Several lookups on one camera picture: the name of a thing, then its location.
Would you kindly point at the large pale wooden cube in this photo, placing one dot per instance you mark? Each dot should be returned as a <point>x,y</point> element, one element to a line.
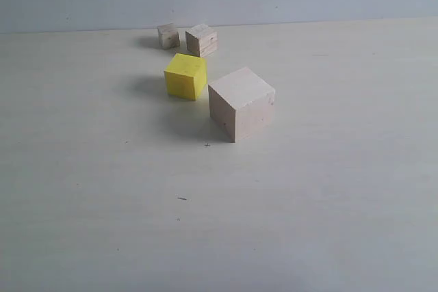
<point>241,103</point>

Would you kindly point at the yellow cube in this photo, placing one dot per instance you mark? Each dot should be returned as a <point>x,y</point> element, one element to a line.
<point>186,76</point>

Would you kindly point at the medium wooden cube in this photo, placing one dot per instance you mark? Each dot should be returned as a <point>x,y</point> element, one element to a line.
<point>201,40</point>

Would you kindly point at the small wooden cube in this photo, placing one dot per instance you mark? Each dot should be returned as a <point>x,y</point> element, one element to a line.
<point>168,36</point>

